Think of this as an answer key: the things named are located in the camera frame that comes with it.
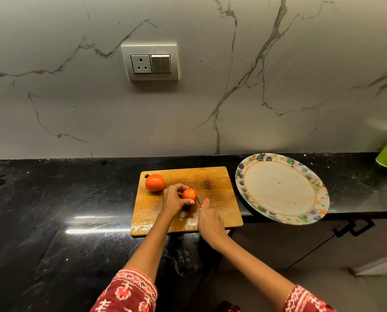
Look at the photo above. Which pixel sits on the floral rimmed plate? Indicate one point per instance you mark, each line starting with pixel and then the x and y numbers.
pixel 279 188

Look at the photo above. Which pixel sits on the red patterned left sleeve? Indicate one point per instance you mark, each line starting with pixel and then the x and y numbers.
pixel 125 292

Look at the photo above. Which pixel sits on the wooden cutting board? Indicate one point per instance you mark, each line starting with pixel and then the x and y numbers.
pixel 216 198

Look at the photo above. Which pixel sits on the brown lower cabinet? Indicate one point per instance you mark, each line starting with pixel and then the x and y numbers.
pixel 284 243

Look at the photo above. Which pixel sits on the person's right forearm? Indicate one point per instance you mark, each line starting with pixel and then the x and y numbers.
pixel 252 269

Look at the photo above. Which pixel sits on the red tomato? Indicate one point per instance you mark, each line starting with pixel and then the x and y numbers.
pixel 190 194
pixel 154 183

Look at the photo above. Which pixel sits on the person's left forearm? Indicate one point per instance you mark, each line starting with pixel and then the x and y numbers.
pixel 149 246

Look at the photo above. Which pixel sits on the red patterned sleeve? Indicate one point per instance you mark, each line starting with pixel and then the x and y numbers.
pixel 305 300
pixel 125 292

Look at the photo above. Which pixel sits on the red patterned tunic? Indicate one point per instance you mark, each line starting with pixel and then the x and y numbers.
pixel 227 307

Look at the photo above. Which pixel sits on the red patterned right sleeve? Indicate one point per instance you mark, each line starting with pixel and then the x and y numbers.
pixel 305 300

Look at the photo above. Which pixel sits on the person's left hand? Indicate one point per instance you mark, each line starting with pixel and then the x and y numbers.
pixel 170 204

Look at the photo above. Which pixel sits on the person's right hand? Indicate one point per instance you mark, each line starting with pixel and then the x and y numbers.
pixel 211 229

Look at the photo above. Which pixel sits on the wall socket and switch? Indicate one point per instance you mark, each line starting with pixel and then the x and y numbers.
pixel 150 62

